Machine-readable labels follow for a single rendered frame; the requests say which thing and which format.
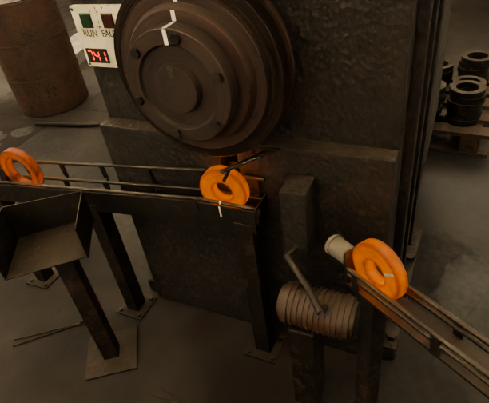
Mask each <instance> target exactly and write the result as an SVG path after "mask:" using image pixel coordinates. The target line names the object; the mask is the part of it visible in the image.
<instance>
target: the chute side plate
mask: <svg viewBox="0 0 489 403"><path fill-rule="evenodd" d="M77 191H79V190H61V189H51V188H42V187H33V186H15V185H6V184H0V201H8V202H21V203H23V202H29V201H33V200H38V199H42V198H49V197H53V196H57V195H61V194H68V193H73V192H77ZM82 192H83V194H84V195H85V199H86V200H87V203H88V205H94V206H96V207H97V211H99V212H106V213H120V214H128V215H135V216H142V217H155V218H163V219H170V220H178V221H191V222H198V223H205V224H209V225H215V226H220V227H224V228H227V229H235V228H234V222H236V223H240V224H244V225H250V226H251V227H252V233H254V234H258V232H257V226H256V215H255V212H253V211H248V210H244V209H237V208H232V207H228V206H223V205H215V204H211V203H206V202H202V201H199V202H197V201H189V200H181V199H171V198H153V197H144V196H134V195H125V194H108V193H98V192H88V191H82ZM197 203H198V204H197ZM218 206H219V207H220V208H221V215H222V217H221V216H220V212H219V208H218Z"/></svg>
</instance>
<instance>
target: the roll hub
mask: <svg viewBox="0 0 489 403"><path fill-rule="evenodd" d="M169 23H170V22H164V23H161V24H159V25H156V26H155V27H153V28H151V29H150V30H148V31H146V32H144V33H143V34H142V35H140V36H139V37H138V38H137V39H136V40H135V41H134V43H133V44H132V46H131V47H130V49H129V53H128V57H127V62H126V73H127V79H128V83H129V88H130V90H131V93H132V95H133V97H134V99H135V97H136V96H141V97H142V98H143V100H144V103H143V105H142V106H139V105H138V106H139V107H140V109H141V111H142V112H143V113H144V114H145V116H146V117H147V118H148V119H149V120H150V121H151V122H152V123H153V124H154V125H155V126H157V127H158V128H159V129H161V130H163V131H164V132H166V133H167V134H169V135H171V136H173V135H172V133H173V130H174V129H175V130H180V132H181V137H180V138H179V139H181V140H185V141H191V142H199V141H204V140H207V139H210V138H212V137H214V136H216V135H217V134H218V133H220V132H221V131H222V130H223V129H224V127H225V126H226V125H227V124H228V123H229V122H230V121H231V119H232V118H233V116H234V114H235V113H236V111H237V107H238V103H239V97H240V89H239V82H238V79H237V73H236V71H235V69H234V67H233V64H232V62H231V60H230V59H229V56H228V55H227V54H226V53H225V51H224V50H223V48H222V47H221V46H220V45H219V44H218V43H217V41H215V40H214V39H213V38H212V37H211V36H210V35H208V34H207V33H205V32H204V31H203V30H201V29H199V28H197V27H195V26H192V25H190V24H187V23H183V22H174V23H173V24H171V25H170V26H168V27H166V28H162V27H163V26H165V25H167V24H169ZM161 30H165V32H166V35H167V39H168V43H169V45H165V43H164V39H163V35H162V32H161ZM170 34H178V36H179V37H180V39H181V40H180V43H179V44H178V45H173V44H172V43H171V41H170V40H169V38H170ZM131 49H138V51H139V52H140V53H141V54H140V58H139V59H134V58H133V57H132V56H131V55H130V51H131ZM214 73H221V75H222V77H223V81H222V83H221V84H216V83H215V82H214V81H213V74H214ZM212 121H218V122H219V123H220V125H221V127H220V129H219V130H213V129H212V127H211V126H210V125H211V123H212ZM173 137H174V136H173Z"/></svg>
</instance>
